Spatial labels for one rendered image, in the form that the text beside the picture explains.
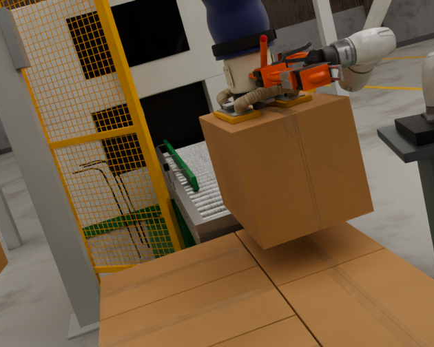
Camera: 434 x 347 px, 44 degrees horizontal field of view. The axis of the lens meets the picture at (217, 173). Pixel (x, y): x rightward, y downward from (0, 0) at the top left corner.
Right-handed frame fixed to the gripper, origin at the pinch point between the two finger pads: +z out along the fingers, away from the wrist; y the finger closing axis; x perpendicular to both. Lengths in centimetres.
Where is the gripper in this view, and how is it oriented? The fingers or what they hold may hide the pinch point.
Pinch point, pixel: (273, 74)
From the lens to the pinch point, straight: 171.6
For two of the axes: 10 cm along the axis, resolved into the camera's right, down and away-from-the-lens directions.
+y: 2.7, 9.3, 2.4
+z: -9.4, 3.1, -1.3
